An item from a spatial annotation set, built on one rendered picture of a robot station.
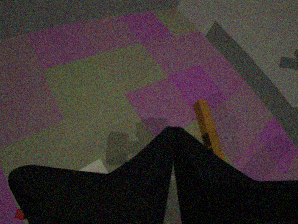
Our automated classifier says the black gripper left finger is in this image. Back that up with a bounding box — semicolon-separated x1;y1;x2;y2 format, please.
8;127;176;224

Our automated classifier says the small red block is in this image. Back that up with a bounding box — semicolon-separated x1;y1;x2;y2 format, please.
15;209;27;220

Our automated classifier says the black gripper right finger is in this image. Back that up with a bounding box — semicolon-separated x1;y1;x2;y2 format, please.
173;127;298;224

